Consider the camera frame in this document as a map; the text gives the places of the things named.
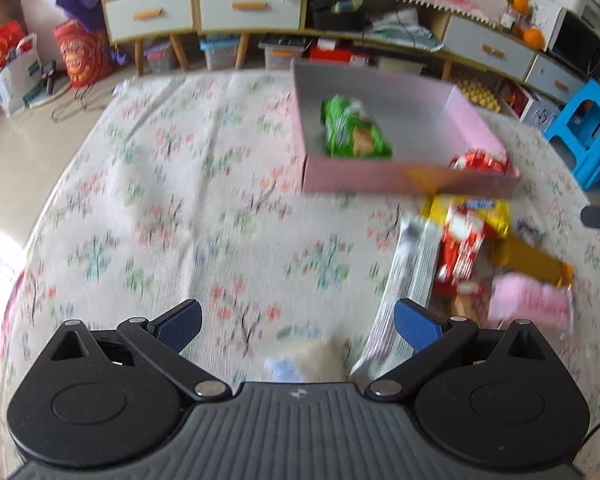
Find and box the blue white snack packet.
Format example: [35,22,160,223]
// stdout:
[516,219,545,242]

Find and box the black floor stand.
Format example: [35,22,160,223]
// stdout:
[39,60,59,97]

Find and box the clear biscuit packet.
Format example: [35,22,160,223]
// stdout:
[449,290,488,323]

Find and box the floral tablecloth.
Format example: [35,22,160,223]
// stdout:
[0,72,600,480]

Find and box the blue plastic stool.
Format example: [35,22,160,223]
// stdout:
[544,79,600,192]

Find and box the white printed carton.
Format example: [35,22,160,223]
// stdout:
[521,95,562,129]

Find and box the pink cardboard box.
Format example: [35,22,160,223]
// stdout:
[291,57,522,197]

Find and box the red gift bag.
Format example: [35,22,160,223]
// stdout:
[53,19,115,89]

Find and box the egg tray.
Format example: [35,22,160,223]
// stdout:
[452,77,504,112]

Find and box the wooden cabinet with grey drawers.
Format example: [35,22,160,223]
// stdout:
[96,0,590,107]

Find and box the red carton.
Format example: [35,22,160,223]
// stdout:
[501,81,532,117]

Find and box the black bag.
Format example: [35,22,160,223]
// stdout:
[309,0,372,32]

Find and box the red white snack packet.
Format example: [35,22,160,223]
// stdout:
[436,205,487,297]

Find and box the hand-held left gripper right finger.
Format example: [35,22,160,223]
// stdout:
[366,298,557,403]

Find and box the beige blue soft item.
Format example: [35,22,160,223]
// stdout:
[264,339,347,384]

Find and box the red plastic bag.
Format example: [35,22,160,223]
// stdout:
[0,21,32,69]

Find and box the pink snack packet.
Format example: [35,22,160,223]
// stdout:
[489,272,575,335]

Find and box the black white microwave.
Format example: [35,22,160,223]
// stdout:
[545,0,600,82]

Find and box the golden brown snack packet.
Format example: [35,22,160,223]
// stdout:
[490,236,574,289]

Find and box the clear storage box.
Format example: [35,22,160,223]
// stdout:
[259,35,307,72]
[144,40,179,74]
[200,35,241,71]

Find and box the green snack packet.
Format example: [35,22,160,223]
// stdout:
[321,95,394,160]

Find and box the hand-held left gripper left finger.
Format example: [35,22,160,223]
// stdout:
[39,299,232,403]

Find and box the white paper bag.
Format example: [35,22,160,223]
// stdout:
[0,35,45,119]

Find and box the yellow biscuit packet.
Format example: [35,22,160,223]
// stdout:
[428,195,512,239]

